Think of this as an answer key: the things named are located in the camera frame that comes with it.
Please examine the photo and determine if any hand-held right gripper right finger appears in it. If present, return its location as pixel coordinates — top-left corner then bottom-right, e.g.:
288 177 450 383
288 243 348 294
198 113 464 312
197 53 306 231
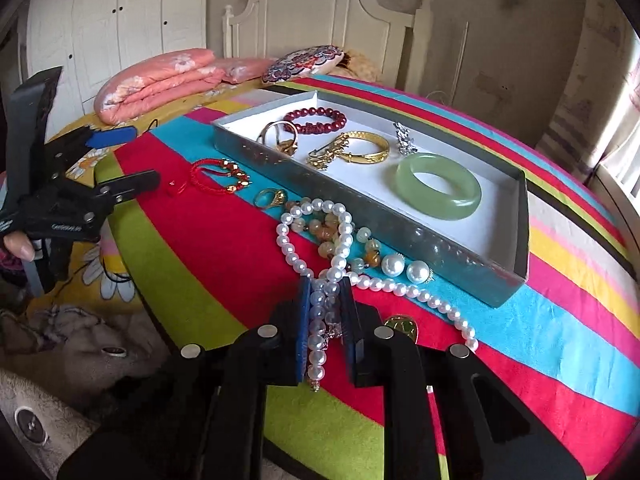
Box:
340 276 586 480

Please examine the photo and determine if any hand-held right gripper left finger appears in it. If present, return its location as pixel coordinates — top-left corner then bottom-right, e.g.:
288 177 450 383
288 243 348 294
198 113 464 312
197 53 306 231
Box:
57 276 313 480

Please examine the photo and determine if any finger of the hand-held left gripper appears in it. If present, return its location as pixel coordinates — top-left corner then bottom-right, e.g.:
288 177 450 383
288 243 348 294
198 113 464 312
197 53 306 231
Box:
47 126 138 161
100 170 161 203

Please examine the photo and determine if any white pearl necklace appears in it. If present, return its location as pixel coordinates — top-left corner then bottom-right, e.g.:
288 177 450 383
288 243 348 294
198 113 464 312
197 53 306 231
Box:
275 197 480 393

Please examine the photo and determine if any grey cardboard box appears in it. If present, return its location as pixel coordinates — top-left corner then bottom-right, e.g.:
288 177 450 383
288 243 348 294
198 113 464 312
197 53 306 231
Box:
212 90 530 308

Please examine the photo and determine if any large gold ring brooch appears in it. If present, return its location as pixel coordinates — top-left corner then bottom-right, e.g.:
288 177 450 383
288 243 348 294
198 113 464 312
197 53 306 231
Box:
256 120 301 157

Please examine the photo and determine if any green jade bangle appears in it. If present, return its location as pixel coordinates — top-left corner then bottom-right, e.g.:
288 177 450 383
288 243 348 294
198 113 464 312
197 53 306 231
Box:
396 152 482 222

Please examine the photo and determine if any red bead bracelet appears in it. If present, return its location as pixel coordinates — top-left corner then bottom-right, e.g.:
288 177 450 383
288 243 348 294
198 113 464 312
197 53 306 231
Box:
282 106 347 136

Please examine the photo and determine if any gold bangle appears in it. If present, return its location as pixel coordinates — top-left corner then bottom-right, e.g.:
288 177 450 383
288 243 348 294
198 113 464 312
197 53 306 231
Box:
306 131 391 171

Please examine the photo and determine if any silver brooch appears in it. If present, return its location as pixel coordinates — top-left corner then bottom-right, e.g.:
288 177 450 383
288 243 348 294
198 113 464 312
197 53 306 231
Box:
393 121 417 156

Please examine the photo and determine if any person's left hand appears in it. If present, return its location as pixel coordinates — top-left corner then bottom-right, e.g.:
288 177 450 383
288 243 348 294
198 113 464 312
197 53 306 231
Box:
2 234 36 261

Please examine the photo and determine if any pink floral quilt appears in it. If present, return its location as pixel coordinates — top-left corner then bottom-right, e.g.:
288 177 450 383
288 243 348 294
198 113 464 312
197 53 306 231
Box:
93 47 276 126

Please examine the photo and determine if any yellow floral sheet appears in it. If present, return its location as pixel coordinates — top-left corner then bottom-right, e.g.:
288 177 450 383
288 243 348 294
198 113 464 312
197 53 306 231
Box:
45 80 266 311

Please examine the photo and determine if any white wardrobe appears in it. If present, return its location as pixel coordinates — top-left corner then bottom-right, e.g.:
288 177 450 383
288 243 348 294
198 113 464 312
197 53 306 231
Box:
25 0 208 136

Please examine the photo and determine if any grey plush coat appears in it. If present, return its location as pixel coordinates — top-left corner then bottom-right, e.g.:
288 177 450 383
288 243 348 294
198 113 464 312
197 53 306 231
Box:
0 300 171 480

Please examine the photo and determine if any embroidered round cushion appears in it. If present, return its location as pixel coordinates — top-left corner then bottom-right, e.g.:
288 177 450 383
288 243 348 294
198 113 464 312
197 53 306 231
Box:
261 45 346 84

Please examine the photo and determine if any white wooden headboard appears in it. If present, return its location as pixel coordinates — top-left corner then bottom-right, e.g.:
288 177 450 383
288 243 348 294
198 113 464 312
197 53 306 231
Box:
222 0 433 93

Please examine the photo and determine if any yellow woven cushion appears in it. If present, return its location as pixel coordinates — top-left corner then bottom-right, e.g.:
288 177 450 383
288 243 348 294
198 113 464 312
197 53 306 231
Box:
342 49 386 83

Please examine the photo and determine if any white window sill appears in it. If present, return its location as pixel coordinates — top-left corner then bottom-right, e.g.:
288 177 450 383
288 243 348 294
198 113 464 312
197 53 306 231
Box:
587 160 640 281

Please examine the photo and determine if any agate bead bracelet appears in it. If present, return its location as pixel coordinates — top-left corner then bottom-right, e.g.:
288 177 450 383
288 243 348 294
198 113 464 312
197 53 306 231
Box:
290 208 383 268

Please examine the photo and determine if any red string bracelet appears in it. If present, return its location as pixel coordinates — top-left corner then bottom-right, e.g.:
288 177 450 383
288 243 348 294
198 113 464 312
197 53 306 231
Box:
169 157 252 197

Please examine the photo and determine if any small gold ring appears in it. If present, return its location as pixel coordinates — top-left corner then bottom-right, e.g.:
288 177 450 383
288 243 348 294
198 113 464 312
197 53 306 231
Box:
254 187 289 209

